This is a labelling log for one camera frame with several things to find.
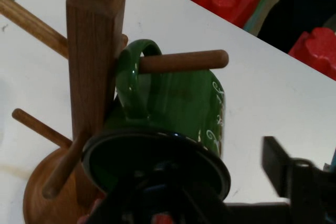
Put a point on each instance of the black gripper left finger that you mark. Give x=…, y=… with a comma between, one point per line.
x=157, y=203

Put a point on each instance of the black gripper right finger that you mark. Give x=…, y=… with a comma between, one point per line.
x=302, y=182

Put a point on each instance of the green enamel mug white lettering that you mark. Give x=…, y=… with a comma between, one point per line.
x=178, y=103

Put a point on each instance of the red plastic block right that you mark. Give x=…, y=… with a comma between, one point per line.
x=319, y=51

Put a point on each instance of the brown wooden mug tree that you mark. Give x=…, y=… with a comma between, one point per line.
x=92, y=64

